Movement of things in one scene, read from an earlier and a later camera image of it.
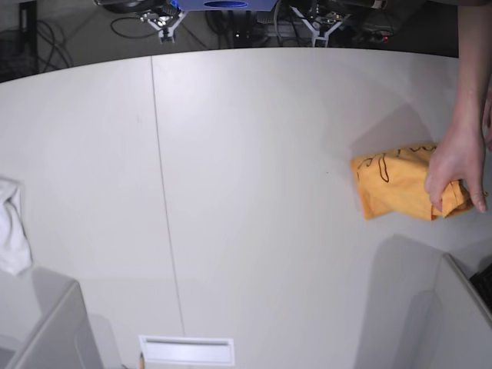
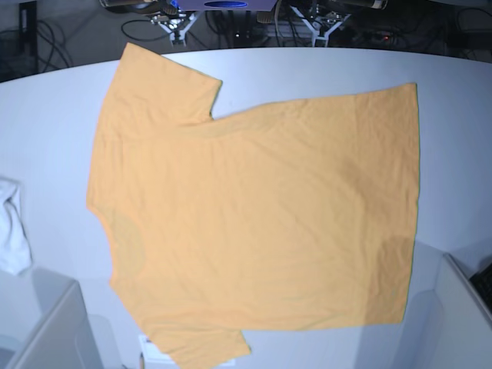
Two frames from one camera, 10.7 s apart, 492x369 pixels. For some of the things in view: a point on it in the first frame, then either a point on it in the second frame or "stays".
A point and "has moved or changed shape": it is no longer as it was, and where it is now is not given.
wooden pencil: (141, 361) stays
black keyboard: (483, 282) stays
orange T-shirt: (391, 184) has moved or changed shape
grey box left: (44, 323) stays
